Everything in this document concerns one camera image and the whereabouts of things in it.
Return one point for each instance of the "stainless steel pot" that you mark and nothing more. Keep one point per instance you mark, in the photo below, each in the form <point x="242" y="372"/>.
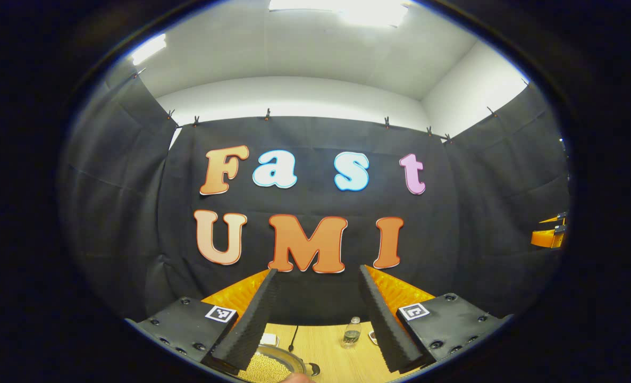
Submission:
<point x="295" y="359"/>

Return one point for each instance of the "sandwich with lettuce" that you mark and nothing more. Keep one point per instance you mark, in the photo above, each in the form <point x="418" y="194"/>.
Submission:
<point x="269" y="339"/>

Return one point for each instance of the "ceiling strip light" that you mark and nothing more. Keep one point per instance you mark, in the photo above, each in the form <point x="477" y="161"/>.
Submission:
<point x="149" y="49"/>

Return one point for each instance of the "white divided dish of beans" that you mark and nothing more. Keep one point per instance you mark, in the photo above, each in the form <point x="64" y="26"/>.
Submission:
<point x="373" y="336"/>

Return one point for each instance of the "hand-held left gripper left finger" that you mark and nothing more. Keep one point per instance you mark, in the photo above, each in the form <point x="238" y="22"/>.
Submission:
<point x="251" y="330"/>

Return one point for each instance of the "row of black cloth clips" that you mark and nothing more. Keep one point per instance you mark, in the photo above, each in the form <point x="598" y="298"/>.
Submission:
<point x="267" y="115"/>

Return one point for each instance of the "large ceiling light panel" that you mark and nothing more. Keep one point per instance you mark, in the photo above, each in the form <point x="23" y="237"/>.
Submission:
<point x="347" y="10"/>

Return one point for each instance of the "black backdrop cloth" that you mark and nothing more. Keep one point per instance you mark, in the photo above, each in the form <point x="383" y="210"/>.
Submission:
<point x="108" y="213"/>

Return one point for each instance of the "clear plastic water bottle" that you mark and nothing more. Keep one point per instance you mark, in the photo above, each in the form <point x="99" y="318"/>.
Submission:
<point x="352" y="334"/>

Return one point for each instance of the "pile of soybeans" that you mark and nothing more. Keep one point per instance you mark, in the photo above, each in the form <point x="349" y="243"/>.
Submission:
<point x="264" y="369"/>

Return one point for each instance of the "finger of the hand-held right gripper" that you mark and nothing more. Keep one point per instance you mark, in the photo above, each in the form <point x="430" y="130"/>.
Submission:
<point x="557" y="218"/>
<point x="549" y="238"/>

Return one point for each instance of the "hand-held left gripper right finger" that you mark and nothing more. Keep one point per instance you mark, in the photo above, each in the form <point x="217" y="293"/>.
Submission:
<point x="387" y="330"/>

